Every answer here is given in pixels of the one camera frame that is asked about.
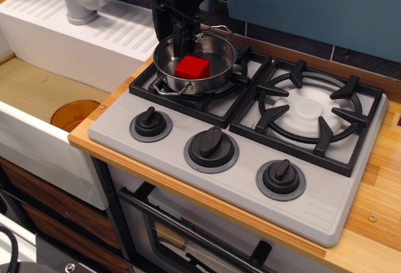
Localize oven door with handle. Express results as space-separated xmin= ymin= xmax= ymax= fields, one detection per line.
xmin=117 ymin=182 xmax=327 ymax=272

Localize black left burner grate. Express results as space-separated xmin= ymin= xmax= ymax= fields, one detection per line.
xmin=129 ymin=44 xmax=272 ymax=128

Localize black right burner grate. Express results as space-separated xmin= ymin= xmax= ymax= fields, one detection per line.
xmin=229 ymin=59 xmax=386 ymax=177

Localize black left stove knob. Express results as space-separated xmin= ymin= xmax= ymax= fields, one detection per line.
xmin=129 ymin=106 xmax=173 ymax=143

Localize black braided cable foreground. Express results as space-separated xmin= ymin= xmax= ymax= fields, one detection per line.
xmin=1 ymin=226 xmax=18 ymax=273

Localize stainless steel pan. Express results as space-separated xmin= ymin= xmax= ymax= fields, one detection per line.
xmin=154 ymin=29 xmax=238 ymax=95

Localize black middle stove knob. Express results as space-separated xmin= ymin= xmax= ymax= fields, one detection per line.
xmin=184 ymin=126 xmax=239 ymax=174

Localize black stove knob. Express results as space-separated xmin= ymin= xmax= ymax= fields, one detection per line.
xmin=256 ymin=159 xmax=306 ymax=202
xmin=129 ymin=106 xmax=173 ymax=143
xmin=184 ymin=126 xmax=239 ymax=174

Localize black burner grate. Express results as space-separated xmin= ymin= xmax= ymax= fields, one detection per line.
xmin=229 ymin=59 xmax=386 ymax=177
xmin=129 ymin=44 xmax=272 ymax=128

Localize wooden drawer fronts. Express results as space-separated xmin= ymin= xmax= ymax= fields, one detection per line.
xmin=1 ymin=158 xmax=130 ymax=272

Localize white toy sink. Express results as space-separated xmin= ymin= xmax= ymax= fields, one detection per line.
xmin=1 ymin=0 xmax=158 ymax=210

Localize grey toy stove top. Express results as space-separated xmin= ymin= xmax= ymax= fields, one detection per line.
xmin=86 ymin=31 xmax=389 ymax=248

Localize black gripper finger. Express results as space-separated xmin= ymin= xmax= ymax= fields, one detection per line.
xmin=173 ymin=24 xmax=195 ymax=58
xmin=152 ymin=8 xmax=173 ymax=41

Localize black right stove knob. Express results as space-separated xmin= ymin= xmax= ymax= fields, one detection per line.
xmin=256 ymin=159 xmax=306 ymax=202

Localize red cube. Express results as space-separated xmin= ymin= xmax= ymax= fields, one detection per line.
xmin=174 ymin=55 xmax=211 ymax=80

